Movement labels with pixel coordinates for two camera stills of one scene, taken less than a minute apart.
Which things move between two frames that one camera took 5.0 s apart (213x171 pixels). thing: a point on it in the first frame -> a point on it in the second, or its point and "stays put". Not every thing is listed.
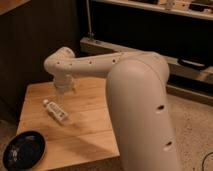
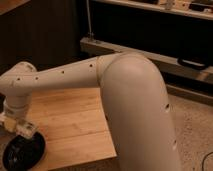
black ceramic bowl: [24, 150] stays put
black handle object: [194, 63] stays put
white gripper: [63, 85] -> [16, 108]
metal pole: [90, 32] stays put
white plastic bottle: [55, 110] -> [18, 127]
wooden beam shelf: [176, 69] stays put
